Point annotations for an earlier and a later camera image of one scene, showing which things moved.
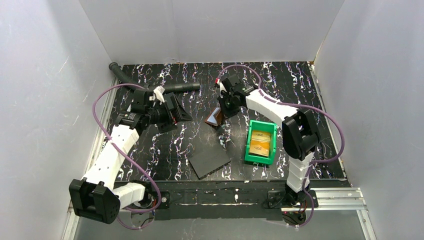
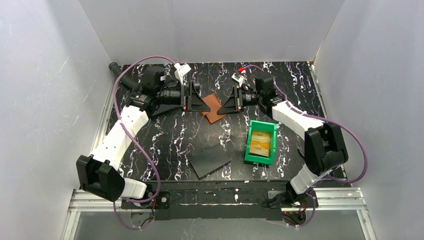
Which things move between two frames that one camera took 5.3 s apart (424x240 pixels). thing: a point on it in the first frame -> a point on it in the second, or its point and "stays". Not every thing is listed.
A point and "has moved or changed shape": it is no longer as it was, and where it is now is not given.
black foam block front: (207, 161) stays
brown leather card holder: (215, 117) has moved or changed shape
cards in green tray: (259, 144) stays
